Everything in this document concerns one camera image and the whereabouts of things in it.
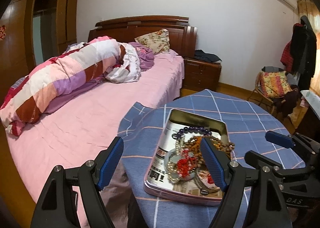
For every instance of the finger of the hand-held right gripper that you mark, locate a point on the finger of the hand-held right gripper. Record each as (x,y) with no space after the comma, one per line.
(295,180)
(278,139)

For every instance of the grey garment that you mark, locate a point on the grey garment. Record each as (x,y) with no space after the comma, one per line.
(272,69)

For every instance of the rattan chair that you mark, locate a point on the rattan chair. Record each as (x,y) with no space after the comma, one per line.
(257,92)

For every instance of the white patterned cloth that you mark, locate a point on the white patterned cloth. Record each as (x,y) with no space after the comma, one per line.
(312,99)

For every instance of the dark wooden desk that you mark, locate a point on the dark wooden desk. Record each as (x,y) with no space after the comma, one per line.
(310,122)

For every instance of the red knot ornament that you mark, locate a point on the red knot ornament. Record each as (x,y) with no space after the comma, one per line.
(2,32)

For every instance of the wooden bed with pink sheet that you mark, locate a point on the wooden bed with pink sheet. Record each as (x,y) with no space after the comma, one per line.
(87,122)

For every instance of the colourful floral cushion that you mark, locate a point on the colourful floral cushion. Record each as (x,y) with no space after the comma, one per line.
(275,84)

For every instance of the black coat with red collar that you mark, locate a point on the black coat with red collar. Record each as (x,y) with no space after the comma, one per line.
(296,47)

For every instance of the purple crumpled clothes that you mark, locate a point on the purple crumpled clothes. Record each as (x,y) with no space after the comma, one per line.
(146,57)

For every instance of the wooden nightstand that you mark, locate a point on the wooden nightstand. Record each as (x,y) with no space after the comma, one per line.
(200,72)

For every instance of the pink patchwork quilt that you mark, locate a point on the pink patchwork quilt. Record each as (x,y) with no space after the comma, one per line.
(62,77)

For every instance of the dark maroon garment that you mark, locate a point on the dark maroon garment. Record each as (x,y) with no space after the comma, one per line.
(287,102)

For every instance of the pink tin box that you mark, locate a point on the pink tin box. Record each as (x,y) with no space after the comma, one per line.
(180,198)

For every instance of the black hooded coat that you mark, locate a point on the black hooded coat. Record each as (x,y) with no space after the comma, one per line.
(306,52)

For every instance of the blue plaid tablecloth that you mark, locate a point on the blue plaid tablecloth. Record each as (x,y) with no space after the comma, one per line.
(250,122)

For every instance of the red padded jacket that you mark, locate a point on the red padded jacket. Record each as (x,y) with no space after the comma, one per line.
(286,55)

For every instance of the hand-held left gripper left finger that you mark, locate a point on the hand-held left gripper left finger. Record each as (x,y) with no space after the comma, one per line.
(111,165)

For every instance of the pale jade bangle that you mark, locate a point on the pale jade bangle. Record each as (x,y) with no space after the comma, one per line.
(168,159)

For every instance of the white floral cloth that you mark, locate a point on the white floral cloth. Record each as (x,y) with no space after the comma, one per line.
(130,67)

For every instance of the dark folded clothes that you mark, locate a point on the dark folded clothes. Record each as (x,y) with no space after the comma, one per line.
(207,56)

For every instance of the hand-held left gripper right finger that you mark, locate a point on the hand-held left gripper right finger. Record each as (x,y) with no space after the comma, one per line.
(212,165)

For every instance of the wooden wardrobe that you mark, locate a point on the wooden wardrobe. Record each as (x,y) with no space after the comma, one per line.
(70,17)

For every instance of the printed paper sheet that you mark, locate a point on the printed paper sheet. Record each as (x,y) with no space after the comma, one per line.
(162,147)

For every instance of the floral pillow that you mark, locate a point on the floral pillow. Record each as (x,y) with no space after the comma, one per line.
(155,41)

